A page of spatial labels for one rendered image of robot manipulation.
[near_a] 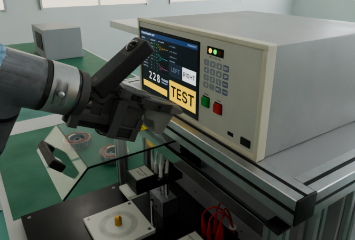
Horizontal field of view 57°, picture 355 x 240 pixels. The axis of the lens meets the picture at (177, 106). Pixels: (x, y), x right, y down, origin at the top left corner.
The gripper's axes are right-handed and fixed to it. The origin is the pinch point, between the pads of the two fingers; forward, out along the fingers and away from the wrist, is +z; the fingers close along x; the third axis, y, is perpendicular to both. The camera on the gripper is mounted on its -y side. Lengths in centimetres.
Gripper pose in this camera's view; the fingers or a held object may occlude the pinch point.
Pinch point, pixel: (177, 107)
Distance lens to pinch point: 61.3
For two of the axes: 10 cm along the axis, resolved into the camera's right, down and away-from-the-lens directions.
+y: -3.5, 9.3, 1.2
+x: 5.5, 3.1, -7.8
